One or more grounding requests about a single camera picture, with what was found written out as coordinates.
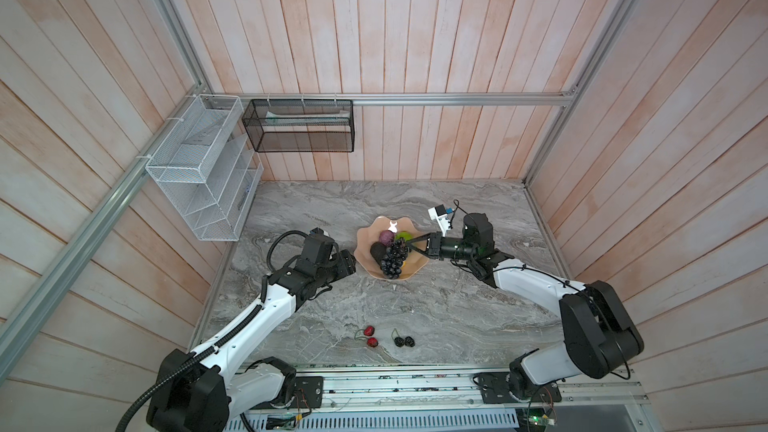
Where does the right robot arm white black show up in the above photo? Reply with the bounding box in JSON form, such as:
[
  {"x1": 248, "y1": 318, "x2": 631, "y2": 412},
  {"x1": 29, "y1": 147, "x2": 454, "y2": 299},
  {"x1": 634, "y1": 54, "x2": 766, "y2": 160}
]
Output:
[{"x1": 406, "y1": 210, "x2": 645, "y2": 398}]

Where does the black corrugated cable hose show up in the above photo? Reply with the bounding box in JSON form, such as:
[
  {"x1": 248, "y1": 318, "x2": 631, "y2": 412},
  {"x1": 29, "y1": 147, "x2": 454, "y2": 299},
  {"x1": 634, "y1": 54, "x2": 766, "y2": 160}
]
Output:
[{"x1": 113, "y1": 302, "x2": 265, "y2": 432}]

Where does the white wire mesh shelf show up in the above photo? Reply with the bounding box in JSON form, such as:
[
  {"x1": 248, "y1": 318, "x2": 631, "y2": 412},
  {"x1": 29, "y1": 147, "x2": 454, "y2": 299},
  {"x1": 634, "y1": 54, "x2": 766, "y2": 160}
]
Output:
[{"x1": 146, "y1": 94, "x2": 263, "y2": 242}]

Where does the pink wavy fruit bowl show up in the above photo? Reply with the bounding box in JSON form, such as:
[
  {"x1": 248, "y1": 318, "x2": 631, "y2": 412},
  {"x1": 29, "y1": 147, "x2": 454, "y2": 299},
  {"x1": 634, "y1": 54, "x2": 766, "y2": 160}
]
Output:
[{"x1": 354, "y1": 216, "x2": 429, "y2": 280}]

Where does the black fake cherry pair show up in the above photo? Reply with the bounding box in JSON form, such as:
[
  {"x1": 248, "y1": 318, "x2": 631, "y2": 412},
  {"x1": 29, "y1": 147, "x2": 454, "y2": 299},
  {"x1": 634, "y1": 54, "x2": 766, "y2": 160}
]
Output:
[{"x1": 391, "y1": 329, "x2": 415, "y2": 348}]

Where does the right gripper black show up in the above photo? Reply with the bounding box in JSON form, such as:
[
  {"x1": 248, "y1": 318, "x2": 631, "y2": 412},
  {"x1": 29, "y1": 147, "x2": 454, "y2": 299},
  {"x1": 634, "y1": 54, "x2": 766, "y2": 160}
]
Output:
[{"x1": 406, "y1": 233, "x2": 476, "y2": 263}]

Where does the aluminium frame rail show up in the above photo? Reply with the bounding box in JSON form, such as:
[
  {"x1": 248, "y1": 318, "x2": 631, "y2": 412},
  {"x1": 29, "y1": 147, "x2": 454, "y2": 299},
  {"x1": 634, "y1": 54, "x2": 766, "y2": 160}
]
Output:
[
  {"x1": 522, "y1": 0, "x2": 640, "y2": 191},
  {"x1": 1, "y1": 0, "x2": 220, "y2": 388}
]

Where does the horizontal aluminium wall rail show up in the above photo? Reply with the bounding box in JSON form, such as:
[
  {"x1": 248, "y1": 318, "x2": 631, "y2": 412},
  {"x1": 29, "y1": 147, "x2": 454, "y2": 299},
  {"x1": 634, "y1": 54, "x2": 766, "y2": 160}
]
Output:
[{"x1": 237, "y1": 92, "x2": 575, "y2": 107}]

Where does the purple fake fruit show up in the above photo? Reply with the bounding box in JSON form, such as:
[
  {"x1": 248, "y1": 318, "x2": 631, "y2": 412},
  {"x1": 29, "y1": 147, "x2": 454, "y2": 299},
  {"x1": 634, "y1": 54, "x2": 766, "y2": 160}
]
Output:
[{"x1": 378, "y1": 230, "x2": 396, "y2": 247}]

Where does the left aluminium frame rail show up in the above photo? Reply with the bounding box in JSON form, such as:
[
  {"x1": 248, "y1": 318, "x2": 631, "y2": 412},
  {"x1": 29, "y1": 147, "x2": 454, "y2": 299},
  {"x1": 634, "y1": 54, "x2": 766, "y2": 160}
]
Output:
[{"x1": 1, "y1": 0, "x2": 220, "y2": 388}]

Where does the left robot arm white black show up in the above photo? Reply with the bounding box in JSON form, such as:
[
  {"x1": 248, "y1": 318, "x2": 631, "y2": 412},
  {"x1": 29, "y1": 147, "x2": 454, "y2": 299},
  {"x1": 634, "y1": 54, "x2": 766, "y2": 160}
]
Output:
[{"x1": 117, "y1": 228, "x2": 357, "y2": 431}]

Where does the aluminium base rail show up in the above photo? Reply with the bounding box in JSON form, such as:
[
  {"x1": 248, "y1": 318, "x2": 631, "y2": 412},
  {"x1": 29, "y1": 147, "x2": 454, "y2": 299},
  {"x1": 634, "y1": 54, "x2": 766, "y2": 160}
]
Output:
[{"x1": 224, "y1": 363, "x2": 649, "y2": 419}]

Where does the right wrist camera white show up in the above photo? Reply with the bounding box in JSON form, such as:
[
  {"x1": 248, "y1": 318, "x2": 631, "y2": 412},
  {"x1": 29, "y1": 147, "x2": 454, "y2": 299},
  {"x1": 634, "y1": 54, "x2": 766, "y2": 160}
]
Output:
[{"x1": 428, "y1": 204, "x2": 455, "y2": 237}]

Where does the black fake grape bunch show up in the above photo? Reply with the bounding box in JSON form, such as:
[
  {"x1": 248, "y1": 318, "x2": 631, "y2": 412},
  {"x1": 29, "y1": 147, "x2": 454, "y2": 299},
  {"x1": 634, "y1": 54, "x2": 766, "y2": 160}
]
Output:
[{"x1": 380, "y1": 238, "x2": 410, "y2": 279}]

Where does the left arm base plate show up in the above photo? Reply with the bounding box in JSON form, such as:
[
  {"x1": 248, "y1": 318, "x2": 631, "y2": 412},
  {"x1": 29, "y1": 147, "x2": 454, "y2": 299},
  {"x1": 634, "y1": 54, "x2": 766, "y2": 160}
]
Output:
[{"x1": 248, "y1": 375, "x2": 324, "y2": 411}]

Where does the dark fake avocado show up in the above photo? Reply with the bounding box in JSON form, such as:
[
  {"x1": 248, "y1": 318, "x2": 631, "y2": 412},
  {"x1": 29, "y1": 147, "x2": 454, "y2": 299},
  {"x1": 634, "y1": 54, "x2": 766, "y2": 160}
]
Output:
[{"x1": 370, "y1": 242, "x2": 388, "y2": 266}]

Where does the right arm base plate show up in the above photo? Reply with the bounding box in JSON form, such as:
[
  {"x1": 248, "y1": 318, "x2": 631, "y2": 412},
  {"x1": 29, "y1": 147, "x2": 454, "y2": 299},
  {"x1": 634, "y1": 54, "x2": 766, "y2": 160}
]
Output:
[{"x1": 472, "y1": 371, "x2": 562, "y2": 404}]

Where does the green bumpy fake fruit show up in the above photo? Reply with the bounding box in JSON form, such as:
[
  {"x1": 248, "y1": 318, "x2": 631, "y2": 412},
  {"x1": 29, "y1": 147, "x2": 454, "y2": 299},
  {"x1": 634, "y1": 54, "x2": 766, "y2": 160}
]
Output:
[{"x1": 395, "y1": 231, "x2": 413, "y2": 242}]

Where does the red fake cherry pair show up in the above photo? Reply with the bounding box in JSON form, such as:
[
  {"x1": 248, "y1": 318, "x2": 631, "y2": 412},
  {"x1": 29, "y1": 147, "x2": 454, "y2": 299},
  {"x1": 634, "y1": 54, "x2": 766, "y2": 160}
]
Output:
[{"x1": 354, "y1": 325, "x2": 379, "y2": 348}]

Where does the black mesh basket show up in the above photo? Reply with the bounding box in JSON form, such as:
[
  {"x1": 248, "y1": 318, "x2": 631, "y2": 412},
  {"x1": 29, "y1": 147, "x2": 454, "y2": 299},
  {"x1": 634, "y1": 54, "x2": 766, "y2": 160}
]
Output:
[{"x1": 242, "y1": 98, "x2": 356, "y2": 153}]

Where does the right aluminium frame rail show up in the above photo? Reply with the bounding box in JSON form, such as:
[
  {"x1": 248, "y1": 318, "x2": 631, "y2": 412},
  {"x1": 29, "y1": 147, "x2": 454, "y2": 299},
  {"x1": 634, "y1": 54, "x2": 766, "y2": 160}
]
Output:
[{"x1": 522, "y1": 0, "x2": 640, "y2": 191}]

